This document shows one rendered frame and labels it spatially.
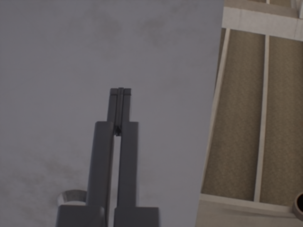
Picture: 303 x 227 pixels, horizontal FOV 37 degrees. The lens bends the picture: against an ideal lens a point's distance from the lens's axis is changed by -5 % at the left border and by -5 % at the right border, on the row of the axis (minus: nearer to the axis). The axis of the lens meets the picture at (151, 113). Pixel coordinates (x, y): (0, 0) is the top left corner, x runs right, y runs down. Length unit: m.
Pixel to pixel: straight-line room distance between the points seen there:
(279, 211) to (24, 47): 4.63
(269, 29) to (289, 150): 2.83
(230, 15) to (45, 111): 3.22
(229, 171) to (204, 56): 5.56
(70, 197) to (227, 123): 6.15
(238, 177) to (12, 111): 5.49
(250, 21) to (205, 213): 2.22
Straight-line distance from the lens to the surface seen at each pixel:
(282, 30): 3.47
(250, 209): 4.79
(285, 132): 6.29
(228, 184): 5.62
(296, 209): 4.70
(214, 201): 4.75
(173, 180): 0.26
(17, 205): 0.29
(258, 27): 3.46
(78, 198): 0.27
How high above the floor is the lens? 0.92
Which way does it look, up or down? 41 degrees up
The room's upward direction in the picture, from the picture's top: 179 degrees counter-clockwise
